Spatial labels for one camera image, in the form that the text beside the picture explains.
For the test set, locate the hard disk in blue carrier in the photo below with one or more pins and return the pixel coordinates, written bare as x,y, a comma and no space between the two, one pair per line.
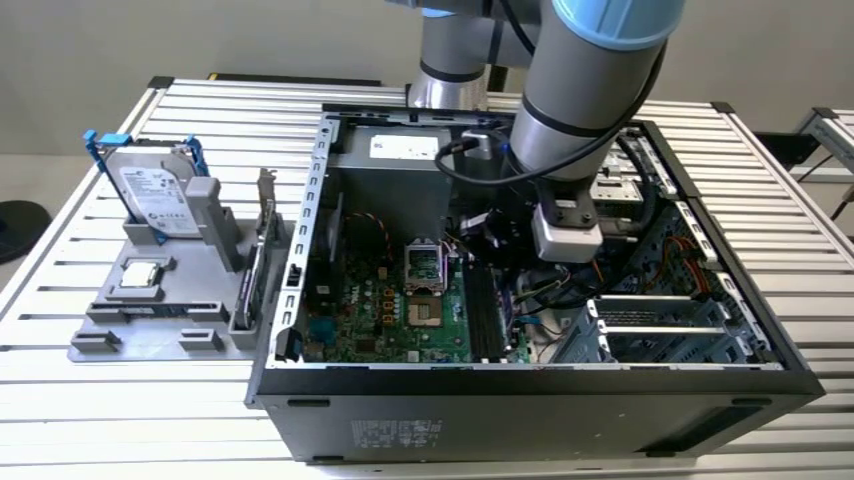
149,190

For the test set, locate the black open PC case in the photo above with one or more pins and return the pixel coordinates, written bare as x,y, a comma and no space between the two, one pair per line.
533,415

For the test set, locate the black green graphics card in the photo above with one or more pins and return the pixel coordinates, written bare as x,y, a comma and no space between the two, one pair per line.
248,290

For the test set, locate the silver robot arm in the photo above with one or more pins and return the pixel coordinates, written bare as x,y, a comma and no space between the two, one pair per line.
587,100

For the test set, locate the grey power supply unit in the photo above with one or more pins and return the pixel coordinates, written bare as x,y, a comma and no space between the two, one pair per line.
393,200

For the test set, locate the green motherboard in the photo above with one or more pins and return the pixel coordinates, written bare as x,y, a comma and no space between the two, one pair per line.
400,345

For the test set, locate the metal optical drive cage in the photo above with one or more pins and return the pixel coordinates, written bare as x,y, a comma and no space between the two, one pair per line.
613,192

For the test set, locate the CPU socket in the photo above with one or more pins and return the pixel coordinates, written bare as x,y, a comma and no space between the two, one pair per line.
427,312

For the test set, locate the grey parts rack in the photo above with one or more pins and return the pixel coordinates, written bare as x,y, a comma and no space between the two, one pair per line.
200,290

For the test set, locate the aluminium side table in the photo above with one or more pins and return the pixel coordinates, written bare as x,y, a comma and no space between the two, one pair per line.
823,125

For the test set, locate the silver CPU chip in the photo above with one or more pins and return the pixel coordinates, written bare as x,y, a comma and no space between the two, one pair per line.
140,275

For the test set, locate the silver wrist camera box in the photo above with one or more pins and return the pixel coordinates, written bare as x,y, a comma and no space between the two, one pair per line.
567,235
483,147

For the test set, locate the black round floor base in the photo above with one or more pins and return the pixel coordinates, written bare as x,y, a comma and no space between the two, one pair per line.
20,225

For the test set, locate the metal disk bay cage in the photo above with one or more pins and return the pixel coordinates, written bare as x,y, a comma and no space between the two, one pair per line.
667,300

